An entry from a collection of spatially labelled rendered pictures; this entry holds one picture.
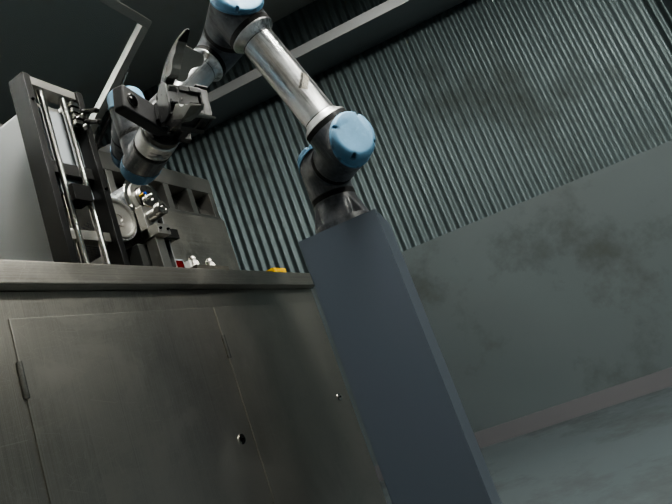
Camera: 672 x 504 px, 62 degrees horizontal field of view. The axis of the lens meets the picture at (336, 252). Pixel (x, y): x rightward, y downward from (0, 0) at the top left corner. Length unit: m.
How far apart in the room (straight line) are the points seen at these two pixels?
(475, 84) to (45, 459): 2.88
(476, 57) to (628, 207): 1.15
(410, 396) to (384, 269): 0.28
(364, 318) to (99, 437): 0.60
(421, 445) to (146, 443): 0.57
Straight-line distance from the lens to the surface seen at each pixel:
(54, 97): 1.54
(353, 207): 1.37
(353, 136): 1.28
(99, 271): 1.07
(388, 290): 1.26
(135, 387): 1.07
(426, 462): 1.28
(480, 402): 3.07
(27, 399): 0.94
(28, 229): 1.51
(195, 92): 1.06
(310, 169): 1.39
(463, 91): 3.32
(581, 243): 3.11
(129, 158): 1.18
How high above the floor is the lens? 0.56
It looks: 12 degrees up
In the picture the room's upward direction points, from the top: 20 degrees counter-clockwise
